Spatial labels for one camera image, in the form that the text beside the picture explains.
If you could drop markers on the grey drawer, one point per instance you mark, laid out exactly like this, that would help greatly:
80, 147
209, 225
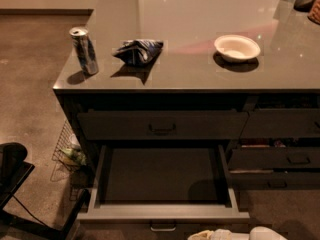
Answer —
276, 180
162, 188
157, 125
282, 123
275, 158

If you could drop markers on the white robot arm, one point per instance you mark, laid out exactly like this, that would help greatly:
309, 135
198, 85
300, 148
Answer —
257, 233

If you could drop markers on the dark counter cabinet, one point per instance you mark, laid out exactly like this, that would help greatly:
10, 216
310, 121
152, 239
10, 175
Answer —
189, 74

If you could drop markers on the white paper bowl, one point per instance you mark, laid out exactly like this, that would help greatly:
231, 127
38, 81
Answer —
236, 48

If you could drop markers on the crumpled blue chip bag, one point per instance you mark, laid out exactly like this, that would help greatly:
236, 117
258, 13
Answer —
139, 52

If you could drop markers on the silver blue drink can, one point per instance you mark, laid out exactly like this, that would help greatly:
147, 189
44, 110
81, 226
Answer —
84, 50

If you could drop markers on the wire basket with items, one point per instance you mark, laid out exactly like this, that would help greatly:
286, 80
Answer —
68, 157

